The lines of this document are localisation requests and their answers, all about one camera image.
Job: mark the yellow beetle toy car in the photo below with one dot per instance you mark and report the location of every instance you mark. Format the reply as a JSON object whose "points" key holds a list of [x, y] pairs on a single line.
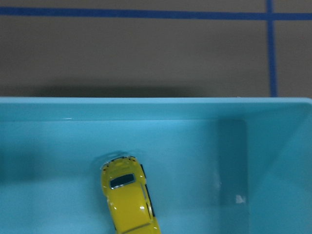
{"points": [[123, 182]]}

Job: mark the light blue plastic bin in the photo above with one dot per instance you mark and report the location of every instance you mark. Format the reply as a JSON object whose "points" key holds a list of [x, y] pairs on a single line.
{"points": [[213, 165]]}

